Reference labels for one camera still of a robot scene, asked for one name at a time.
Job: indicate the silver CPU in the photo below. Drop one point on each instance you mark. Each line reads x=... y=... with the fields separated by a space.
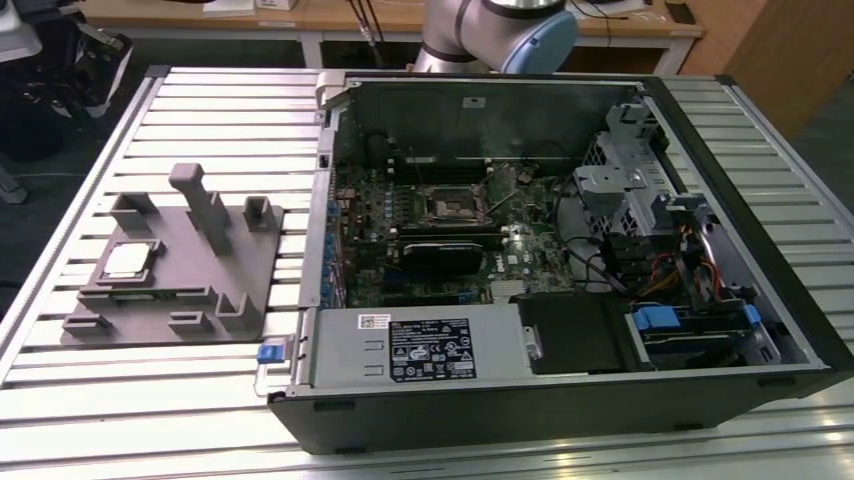
x=129 y=259

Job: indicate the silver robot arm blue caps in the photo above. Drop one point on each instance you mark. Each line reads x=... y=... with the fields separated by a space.
x=460 y=25

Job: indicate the CPU socket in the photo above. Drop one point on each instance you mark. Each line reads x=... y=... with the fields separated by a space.
x=460 y=205

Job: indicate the white flat box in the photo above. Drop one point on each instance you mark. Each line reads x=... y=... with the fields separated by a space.
x=226 y=5

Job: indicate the grey chair leg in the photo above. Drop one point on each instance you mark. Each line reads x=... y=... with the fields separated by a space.
x=12 y=192

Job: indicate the small white labelled box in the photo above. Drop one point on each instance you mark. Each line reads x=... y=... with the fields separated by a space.
x=276 y=4

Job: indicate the grey parts rack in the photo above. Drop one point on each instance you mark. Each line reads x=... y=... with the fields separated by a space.
x=180 y=250

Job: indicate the black RAM slot row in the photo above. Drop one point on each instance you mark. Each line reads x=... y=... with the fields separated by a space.
x=440 y=170
x=447 y=240

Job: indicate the blue case release latch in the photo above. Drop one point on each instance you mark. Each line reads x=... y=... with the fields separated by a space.
x=269 y=351

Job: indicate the black graphics card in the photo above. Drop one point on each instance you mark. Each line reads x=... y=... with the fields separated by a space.
x=440 y=260

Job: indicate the silver power supply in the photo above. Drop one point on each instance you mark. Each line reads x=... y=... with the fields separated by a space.
x=346 y=360

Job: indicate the small silver heatsink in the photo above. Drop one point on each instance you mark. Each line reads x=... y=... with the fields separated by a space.
x=508 y=290

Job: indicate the green motherboard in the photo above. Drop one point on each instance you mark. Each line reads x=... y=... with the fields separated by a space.
x=540 y=260

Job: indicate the metal drive cage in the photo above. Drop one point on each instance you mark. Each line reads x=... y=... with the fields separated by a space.
x=613 y=180

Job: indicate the black plastic shroud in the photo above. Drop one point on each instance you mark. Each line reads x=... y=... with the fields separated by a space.
x=573 y=335

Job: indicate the grey plastic drive latch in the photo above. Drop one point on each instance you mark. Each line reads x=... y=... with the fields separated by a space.
x=680 y=205

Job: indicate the black PC case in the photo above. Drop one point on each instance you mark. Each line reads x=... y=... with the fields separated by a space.
x=533 y=415

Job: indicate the hard disk in blue carrier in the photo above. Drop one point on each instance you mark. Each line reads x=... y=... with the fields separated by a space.
x=649 y=320

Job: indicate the wooden cabinet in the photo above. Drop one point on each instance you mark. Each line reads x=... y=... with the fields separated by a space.
x=787 y=50

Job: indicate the blue plastic clip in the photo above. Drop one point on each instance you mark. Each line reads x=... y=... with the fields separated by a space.
x=749 y=315

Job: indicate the grey case corner bracket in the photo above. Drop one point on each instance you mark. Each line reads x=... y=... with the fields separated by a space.
x=329 y=90

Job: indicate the wooden desk white frame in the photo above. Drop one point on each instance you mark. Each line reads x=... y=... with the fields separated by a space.
x=640 y=22

